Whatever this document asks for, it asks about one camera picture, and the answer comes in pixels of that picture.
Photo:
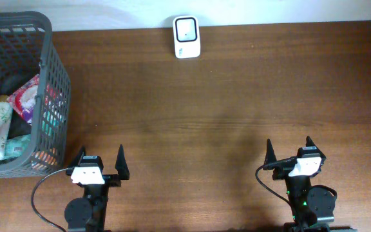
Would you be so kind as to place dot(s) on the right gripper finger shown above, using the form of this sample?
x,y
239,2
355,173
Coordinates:
x,y
309,142
270,155

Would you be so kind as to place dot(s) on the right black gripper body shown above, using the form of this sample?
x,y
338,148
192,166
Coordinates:
x,y
281,173

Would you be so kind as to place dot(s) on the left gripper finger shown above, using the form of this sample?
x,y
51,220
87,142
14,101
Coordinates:
x,y
78,157
121,165

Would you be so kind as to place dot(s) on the red purple tissue pack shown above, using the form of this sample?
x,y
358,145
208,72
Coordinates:
x,y
23,99

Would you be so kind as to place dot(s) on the small orange tissue pack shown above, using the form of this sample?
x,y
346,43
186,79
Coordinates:
x,y
44,159

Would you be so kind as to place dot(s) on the small teal tissue pack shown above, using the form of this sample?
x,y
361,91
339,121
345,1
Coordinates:
x,y
50,122

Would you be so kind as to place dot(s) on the teal wet wipes pack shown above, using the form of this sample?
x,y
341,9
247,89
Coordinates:
x,y
13,148

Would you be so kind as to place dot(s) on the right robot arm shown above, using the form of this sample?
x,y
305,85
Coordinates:
x,y
312,207

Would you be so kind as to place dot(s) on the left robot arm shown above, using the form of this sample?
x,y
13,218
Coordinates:
x,y
88,213

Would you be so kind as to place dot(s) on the white barcode scanner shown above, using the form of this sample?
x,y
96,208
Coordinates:
x,y
186,35

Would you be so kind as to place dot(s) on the dark grey plastic basket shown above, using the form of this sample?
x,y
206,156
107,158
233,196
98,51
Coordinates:
x,y
26,49

